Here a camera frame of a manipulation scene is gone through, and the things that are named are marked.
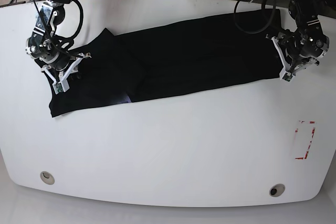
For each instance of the left table grommet hole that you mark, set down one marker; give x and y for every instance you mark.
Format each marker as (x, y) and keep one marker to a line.
(47, 178)

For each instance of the table grommet hole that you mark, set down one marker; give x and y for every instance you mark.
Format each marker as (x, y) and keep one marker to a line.
(277, 190)
(47, 178)

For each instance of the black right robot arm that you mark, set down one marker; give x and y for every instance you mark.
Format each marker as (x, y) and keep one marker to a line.
(44, 44)

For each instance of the right table grommet hole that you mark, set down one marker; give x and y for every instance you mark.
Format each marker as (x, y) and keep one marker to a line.
(277, 190)

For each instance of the black t-shirt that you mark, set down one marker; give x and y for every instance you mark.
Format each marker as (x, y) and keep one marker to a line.
(176, 59)

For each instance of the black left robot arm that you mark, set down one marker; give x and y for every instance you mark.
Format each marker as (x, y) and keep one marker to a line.
(305, 14)

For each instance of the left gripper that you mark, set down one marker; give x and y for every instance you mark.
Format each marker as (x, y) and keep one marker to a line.
(303, 45)

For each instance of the red tape rectangle marking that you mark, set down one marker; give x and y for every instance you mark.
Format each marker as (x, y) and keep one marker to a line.
(303, 138)

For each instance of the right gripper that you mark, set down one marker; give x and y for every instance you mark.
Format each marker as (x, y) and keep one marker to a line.
(49, 55)

